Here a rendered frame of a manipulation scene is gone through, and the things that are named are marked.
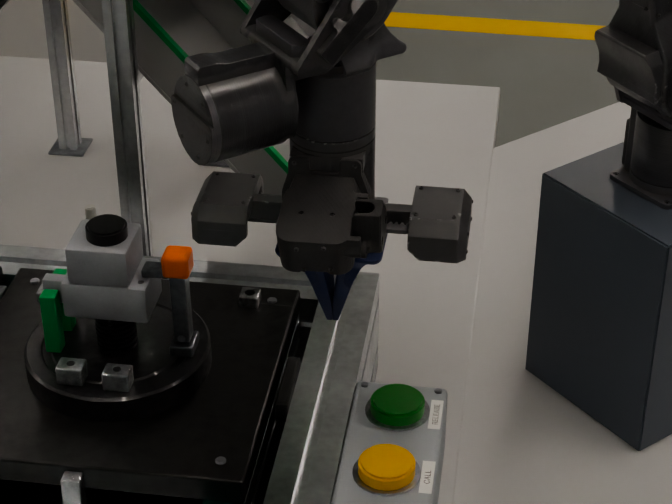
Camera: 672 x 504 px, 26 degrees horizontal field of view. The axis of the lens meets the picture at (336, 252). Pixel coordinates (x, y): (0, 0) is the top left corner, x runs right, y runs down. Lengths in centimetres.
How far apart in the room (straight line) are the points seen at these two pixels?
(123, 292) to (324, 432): 18
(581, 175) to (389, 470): 32
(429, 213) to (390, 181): 60
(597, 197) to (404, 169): 47
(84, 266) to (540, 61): 294
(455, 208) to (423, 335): 37
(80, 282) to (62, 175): 55
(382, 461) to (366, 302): 21
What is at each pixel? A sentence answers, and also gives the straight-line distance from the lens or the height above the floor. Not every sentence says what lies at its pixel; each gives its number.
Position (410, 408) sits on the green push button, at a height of 97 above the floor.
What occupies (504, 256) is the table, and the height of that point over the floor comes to 86.
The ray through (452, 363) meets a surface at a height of 86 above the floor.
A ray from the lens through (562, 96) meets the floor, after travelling 373.
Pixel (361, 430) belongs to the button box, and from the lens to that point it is 107.
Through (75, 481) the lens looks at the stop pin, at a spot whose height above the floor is 97.
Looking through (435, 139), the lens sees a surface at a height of 86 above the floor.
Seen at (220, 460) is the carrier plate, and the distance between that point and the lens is 103.
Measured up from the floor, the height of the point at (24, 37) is 72.
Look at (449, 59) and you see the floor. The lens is 390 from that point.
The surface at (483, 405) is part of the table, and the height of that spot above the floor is 86.
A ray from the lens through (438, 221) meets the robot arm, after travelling 96.
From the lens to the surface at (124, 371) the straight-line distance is 106.
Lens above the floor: 164
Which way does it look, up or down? 32 degrees down
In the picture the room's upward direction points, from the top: straight up
